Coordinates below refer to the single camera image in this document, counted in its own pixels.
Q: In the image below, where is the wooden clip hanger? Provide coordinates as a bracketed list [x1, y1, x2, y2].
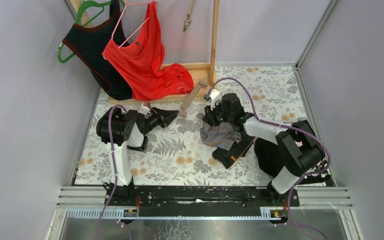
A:
[177, 80, 209, 117]

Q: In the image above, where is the grey striped underwear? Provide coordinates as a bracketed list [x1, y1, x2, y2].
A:
[196, 113, 242, 151]

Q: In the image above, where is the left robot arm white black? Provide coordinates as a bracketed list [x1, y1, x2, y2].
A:
[96, 104, 179, 187]

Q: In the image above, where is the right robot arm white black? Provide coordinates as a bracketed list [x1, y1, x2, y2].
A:
[204, 89, 326, 195]

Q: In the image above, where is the black underwear orange trim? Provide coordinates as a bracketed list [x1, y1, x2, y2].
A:
[212, 134, 255, 169]

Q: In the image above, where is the green plastic hanger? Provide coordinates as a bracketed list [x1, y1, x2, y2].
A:
[56, 0, 126, 64]

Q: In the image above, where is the floral patterned table mat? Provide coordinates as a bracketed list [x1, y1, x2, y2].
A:
[74, 66, 307, 186]

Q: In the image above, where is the wooden clothes rack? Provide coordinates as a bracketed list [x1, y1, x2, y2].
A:
[69, 0, 221, 106]

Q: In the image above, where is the black floral garment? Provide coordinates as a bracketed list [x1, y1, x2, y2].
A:
[243, 119, 327, 193]

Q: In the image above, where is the dark tank top red trim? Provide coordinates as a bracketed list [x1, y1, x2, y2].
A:
[62, 0, 133, 101]

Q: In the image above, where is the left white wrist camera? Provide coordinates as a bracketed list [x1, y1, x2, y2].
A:
[140, 101, 151, 113]

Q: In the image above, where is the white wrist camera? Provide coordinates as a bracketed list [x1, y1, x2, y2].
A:
[140, 101, 151, 113]
[203, 88, 222, 110]

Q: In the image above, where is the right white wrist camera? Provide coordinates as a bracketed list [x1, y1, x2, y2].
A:
[203, 88, 222, 110]

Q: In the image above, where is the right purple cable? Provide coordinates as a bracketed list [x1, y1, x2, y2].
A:
[205, 77, 332, 240]

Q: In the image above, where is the purple cable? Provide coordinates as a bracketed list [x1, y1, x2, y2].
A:
[94, 104, 128, 240]
[205, 77, 332, 240]

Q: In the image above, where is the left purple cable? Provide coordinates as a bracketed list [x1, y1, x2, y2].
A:
[94, 104, 128, 240]

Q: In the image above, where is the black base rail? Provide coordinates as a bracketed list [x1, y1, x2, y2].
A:
[103, 183, 300, 218]

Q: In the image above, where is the pink wire hanger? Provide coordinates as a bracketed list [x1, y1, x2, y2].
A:
[115, 0, 160, 50]

